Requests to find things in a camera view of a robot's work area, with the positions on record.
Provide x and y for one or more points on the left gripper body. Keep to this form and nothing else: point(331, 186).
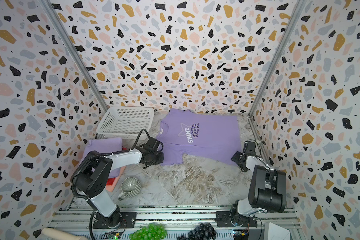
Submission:
point(156, 158)

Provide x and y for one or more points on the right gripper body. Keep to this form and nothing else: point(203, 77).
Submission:
point(238, 157)

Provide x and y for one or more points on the purple SHINE t-shirt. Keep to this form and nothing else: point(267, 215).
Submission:
point(209, 136)

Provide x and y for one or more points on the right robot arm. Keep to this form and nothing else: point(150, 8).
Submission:
point(267, 191)

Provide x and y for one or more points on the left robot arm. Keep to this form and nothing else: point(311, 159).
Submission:
point(90, 179)

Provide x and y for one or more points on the folded purple t-shirt on stack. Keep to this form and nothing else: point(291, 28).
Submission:
point(103, 146)

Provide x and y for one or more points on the white plastic laundry basket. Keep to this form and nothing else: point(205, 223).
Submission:
point(125, 122)

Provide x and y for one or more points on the folded red t-shirt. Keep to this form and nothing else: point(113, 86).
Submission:
point(111, 182)

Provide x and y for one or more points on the folded pink t-shirt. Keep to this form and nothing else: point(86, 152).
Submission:
point(115, 174)

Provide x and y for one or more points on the right small circuit board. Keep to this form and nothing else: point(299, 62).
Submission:
point(241, 235)

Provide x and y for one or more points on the green grape bunch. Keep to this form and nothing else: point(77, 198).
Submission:
point(150, 232)

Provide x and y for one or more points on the white paper box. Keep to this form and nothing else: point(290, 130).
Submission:
point(275, 232)

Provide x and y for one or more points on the dark purple grape bunch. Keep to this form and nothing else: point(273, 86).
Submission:
point(201, 232)

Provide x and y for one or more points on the small green circuit board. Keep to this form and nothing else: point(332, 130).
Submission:
point(112, 236)

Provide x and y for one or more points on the wooden rolling pin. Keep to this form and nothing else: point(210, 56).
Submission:
point(60, 235)

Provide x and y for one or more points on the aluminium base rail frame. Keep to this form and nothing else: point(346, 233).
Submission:
point(179, 220)

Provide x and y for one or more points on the right corner aluminium post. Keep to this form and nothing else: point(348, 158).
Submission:
point(300, 4)

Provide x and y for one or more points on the corner aluminium post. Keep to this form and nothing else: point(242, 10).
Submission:
point(300, 4)
point(57, 23)

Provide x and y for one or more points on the left corner aluminium post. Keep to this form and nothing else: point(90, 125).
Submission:
point(57, 23)

